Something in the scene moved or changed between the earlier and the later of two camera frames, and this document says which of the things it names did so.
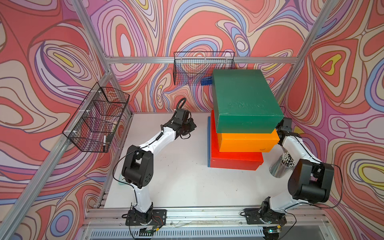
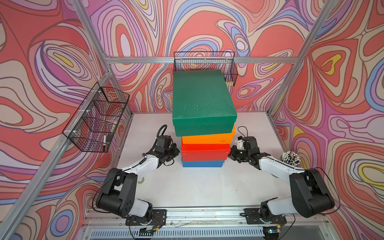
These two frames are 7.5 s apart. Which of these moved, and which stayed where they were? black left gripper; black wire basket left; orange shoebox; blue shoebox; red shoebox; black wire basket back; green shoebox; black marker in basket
Moved: red shoebox; green shoebox; black left gripper; blue shoebox; orange shoebox
Stayed: black wire basket left; black marker in basket; black wire basket back
